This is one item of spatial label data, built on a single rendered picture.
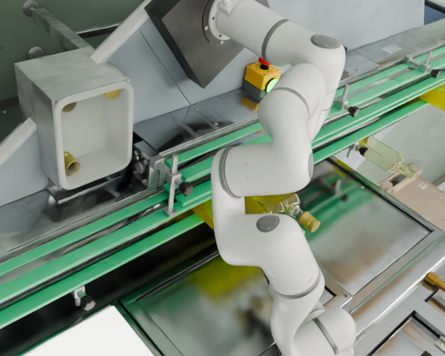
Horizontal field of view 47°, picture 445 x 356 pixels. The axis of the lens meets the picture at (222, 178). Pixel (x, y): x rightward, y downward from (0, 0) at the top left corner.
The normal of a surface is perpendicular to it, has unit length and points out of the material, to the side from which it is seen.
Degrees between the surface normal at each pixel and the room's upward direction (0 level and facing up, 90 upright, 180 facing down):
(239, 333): 91
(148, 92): 0
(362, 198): 90
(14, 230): 90
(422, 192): 83
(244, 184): 68
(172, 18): 1
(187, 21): 1
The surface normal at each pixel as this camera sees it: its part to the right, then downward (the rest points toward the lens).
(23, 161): 0.66, 0.55
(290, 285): -0.06, 0.59
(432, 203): 0.15, -0.75
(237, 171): -0.55, 0.06
